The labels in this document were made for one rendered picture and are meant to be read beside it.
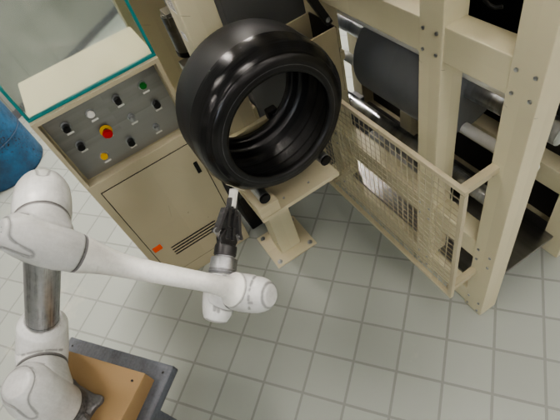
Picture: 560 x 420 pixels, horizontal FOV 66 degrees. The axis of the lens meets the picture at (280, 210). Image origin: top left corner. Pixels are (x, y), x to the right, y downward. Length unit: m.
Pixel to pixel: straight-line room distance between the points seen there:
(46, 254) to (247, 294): 0.52
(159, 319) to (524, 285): 1.93
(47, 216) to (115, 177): 0.94
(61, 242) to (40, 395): 0.56
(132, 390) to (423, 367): 1.27
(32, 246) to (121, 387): 0.72
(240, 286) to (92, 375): 0.73
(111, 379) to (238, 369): 0.80
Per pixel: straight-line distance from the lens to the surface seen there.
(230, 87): 1.30
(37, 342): 1.62
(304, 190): 1.73
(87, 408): 1.69
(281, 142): 1.79
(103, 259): 1.19
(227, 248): 1.42
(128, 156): 2.09
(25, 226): 1.13
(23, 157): 4.17
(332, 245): 2.52
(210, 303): 1.39
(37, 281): 1.44
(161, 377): 1.71
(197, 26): 1.62
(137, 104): 1.99
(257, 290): 1.24
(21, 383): 1.55
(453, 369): 2.20
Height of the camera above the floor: 2.08
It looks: 49 degrees down
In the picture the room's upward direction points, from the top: 21 degrees counter-clockwise
